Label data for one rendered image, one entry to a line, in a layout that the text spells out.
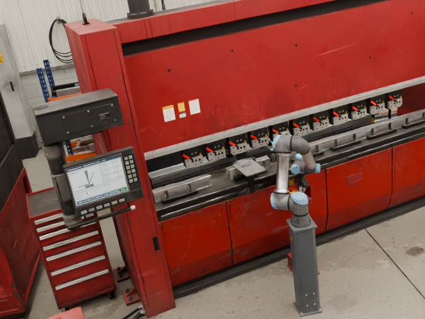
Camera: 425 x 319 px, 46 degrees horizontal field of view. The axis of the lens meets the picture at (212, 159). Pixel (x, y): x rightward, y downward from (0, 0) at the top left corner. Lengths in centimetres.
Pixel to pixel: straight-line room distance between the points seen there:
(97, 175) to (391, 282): 254
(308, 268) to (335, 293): 53
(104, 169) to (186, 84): 102
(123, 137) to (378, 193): 257
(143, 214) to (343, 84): 204
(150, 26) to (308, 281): 220
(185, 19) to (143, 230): 160
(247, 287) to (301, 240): 92
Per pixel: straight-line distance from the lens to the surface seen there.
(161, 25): 370
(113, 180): 327
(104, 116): 315
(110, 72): 345
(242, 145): 414
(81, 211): 330
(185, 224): 409
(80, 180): 322
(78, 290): 446
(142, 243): 393
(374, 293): 432
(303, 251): 376
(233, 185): 414
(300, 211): 361
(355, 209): 494
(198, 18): 378
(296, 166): 393
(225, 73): 393
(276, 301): 425
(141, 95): 375
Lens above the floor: 271
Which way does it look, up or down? 23 degrees down
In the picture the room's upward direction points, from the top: 9 degrees counter-clockwise
